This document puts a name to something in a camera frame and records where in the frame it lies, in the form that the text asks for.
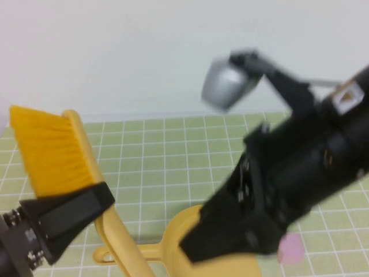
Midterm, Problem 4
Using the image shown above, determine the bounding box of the yellow hand brush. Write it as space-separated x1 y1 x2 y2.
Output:
8 105 158 277

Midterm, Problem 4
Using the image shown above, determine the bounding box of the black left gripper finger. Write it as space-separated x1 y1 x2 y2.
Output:
20 181 115 263

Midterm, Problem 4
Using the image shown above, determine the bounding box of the yellow plastic dustpan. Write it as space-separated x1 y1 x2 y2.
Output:
92 204 262 277

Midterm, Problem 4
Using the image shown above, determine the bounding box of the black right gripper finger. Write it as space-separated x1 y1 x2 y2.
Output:
184 186 286 263
178 141 266 254

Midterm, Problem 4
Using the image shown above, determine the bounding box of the pink cube block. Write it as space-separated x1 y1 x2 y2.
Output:
277 232 306 265

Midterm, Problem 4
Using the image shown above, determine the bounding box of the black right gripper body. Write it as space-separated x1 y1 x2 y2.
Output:
244 106 355 231

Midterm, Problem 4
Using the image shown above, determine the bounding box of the green checked tablecloth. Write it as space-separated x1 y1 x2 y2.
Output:
0 111 369 277

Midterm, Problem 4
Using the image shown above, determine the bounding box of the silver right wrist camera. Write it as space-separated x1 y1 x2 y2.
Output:
201 56 257 113

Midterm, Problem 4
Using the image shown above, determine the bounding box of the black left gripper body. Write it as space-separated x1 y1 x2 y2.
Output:
0 203 55 277

